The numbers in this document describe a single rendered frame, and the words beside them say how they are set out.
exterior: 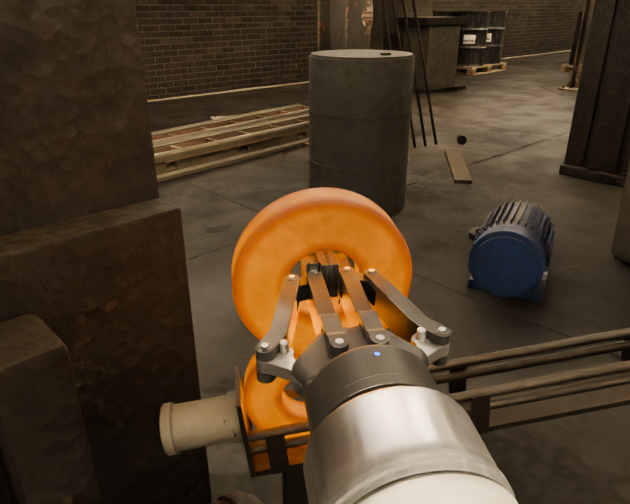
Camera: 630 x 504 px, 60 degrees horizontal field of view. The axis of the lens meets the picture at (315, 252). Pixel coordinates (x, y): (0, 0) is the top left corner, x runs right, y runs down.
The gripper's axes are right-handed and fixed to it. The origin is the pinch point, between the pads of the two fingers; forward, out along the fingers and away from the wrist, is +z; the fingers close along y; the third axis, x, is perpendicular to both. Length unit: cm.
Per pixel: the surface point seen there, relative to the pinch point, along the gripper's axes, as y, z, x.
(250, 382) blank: -6.6, 8.5, -19.7
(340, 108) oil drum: 50, 243, -42
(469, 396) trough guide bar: 18.9, 5.9, -22.7
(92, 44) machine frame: -22.6, 31.9, 13.9
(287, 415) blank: -2.5, 8.0, -24.7
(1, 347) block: -31.6, 9.4, -12.7
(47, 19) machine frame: -26.4, 29.5, 16.8
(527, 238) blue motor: 101, 131, -68
